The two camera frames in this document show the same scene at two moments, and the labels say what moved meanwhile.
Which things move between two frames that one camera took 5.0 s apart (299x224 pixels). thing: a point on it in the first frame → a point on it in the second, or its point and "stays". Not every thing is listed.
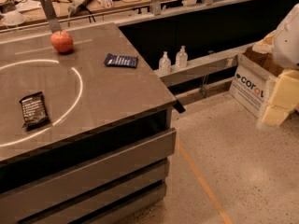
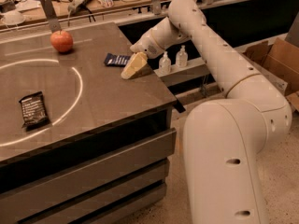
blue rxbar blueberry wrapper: [121, 61] stays
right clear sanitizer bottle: [181, 58] stays
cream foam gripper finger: [275, 115] → [143, 71]
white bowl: [15, 18] stays
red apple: [62, 41] stays
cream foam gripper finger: [286, 90] → [135, 63]
